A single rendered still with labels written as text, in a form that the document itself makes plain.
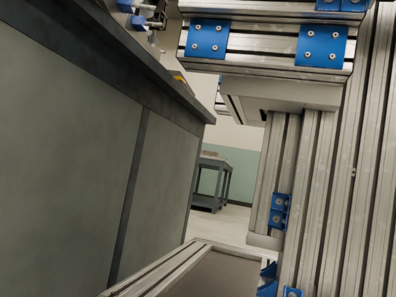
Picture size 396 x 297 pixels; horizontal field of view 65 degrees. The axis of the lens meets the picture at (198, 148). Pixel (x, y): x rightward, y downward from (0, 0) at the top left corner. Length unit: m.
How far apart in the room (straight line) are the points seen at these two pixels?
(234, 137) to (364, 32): 6.60
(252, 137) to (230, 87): 6.62
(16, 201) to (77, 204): 0.18
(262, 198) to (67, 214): 0.48
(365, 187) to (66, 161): 0.67
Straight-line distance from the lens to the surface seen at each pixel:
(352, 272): 0.80
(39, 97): 0.70
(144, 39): 1.06
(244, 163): 7.29
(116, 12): 0.83
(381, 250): 0.81
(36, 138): 0.70
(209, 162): 4.49
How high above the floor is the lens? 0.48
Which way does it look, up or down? 5 degrees up
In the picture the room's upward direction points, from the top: 10 degrees clockwise
